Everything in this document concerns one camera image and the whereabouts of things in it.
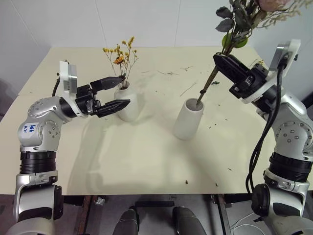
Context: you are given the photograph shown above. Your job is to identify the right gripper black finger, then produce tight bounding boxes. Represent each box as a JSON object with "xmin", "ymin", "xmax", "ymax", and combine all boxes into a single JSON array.
[
  {"xmin": 213, "ymin": 52, "xmax": 246, "ymax": 85},
  {"xmin": 228, "ymin": 54, "xmax": 251, "ymax": 78}
]

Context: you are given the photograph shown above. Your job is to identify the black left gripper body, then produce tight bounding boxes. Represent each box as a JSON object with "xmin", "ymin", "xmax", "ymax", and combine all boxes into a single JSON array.
[{"xmin": 74, "ymin": 84, "xmax": 102, "ymax": 116}]

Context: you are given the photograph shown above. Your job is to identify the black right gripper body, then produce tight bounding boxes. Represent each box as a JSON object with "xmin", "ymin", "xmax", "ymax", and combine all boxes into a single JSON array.
[{"xmin": 229, "ymin": 62, "xmax": 268, "ymax": 99}]

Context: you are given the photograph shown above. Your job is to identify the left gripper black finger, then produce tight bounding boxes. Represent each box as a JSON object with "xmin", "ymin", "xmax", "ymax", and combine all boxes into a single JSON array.
[
  {"xmin": 89, "ymin": 76, "xmax": 125, "ymax": 95},
  {"xmin": 95, "ymin": 99, "xmax": 131, "ymax": 118}
]

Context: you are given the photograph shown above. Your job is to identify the pink and green flower bouquet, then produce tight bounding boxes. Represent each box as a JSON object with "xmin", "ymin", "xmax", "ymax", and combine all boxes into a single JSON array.
[{"xmin": 196, "ymin": 0, "xmax": 313, "ymax": 110}]

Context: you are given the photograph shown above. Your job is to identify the yellow dried flower bouquet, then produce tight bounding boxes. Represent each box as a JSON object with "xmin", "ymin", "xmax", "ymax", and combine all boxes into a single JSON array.
[{"xmin": 102, "ymin": 36, "xmax": 139, "ymax": 89}]

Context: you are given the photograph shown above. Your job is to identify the round white ceramic vase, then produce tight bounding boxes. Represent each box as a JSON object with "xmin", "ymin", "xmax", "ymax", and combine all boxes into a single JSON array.
[{"xmin": 113, "ymin": 82, "xmax": 139, "ymax": 122}]

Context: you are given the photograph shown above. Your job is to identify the long loose dry twig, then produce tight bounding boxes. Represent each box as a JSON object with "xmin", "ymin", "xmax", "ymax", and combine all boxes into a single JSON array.
[{"xmin": 179, "ymin": 82, "xmax": 197, "ymax": 97}]

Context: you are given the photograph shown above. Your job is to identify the tall white cylinder vase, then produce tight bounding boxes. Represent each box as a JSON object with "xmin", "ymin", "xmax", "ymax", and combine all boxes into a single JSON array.
[{"xmin": 173, "ymin": 97, "xmax": 205, "ymax": 141}]

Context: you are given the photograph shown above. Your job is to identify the black crossbar under table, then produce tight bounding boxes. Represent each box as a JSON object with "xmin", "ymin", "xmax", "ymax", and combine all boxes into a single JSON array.
[{"xmin": 135, "ymin": 200, "xmax": 175, "ymax": 209}]

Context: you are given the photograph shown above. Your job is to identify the rusty metal table leg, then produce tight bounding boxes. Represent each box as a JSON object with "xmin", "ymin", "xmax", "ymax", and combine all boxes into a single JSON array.
[
  {"xmin": 216, "ymin": 194, "xmax": 232, "ymax": 235},
  {"xmin": 80, "ymin": 195, "xmax": 93, "ymax": 235}
]

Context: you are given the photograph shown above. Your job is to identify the dark rounded shape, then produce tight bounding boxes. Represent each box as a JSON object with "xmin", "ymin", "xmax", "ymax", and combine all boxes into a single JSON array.
[
  {"xmin": 172, "ymin": 206, "xmax": 207, "ymax": 235},
  {"xmin": 113, "ymin": 207, "xmax": 140, "ymax": 235}
]

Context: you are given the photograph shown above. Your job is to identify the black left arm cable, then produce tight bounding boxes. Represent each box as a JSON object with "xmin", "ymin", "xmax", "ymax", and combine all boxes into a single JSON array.
[{"xmin": 52, "ymin": 77, "xmax": 61, "ymax": 97}]

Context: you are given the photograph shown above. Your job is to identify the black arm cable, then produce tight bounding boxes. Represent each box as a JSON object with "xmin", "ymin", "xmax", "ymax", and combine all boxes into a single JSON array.
[
  {"xmin": 245, "ymin": 52, "xmax": 298, "ymax": 196},
  {"xmin": 52, "ymin": 77, "xmax": 61, "ymax": 97}
]

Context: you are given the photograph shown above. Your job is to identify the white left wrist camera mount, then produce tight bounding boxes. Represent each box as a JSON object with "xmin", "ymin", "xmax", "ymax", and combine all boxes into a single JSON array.
[{"xmin": 58, "ymin": 60, "xmax": 87, "ymax": 119}]

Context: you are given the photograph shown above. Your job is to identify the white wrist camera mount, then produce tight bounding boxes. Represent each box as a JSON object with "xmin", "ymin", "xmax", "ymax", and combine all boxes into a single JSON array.
[
  {"xmin": 58, "ymin": 60, "xmax": 87, "ymax": 119},
  {"xmin": 241, "ymin": 39, "xmax": 301, "ymax": 102}
]

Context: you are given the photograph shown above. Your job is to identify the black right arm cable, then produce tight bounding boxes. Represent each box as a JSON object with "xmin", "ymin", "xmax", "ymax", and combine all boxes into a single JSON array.
[{"xmin": 245, "ymin": 52, "xmax": 298, "ymax": 196}]

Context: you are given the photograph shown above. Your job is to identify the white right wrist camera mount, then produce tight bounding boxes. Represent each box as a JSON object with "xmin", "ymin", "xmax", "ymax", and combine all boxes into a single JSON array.
[{"xmin": 241, "ymin": 39, "xmax": 301, "ymax": 102}]

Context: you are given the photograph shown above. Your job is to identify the dark panel by wall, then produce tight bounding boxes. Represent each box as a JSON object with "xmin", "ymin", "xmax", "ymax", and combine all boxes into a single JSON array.
[{"xmin": 300, "ymin": 62, "xmax": 313, "ymax": 109}]

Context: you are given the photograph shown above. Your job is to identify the white cable on floor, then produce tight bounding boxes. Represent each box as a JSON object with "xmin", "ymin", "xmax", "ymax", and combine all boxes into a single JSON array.
[{"xmin": 230, "ymin": 212, "xmax": 260, "ymax": 231}]

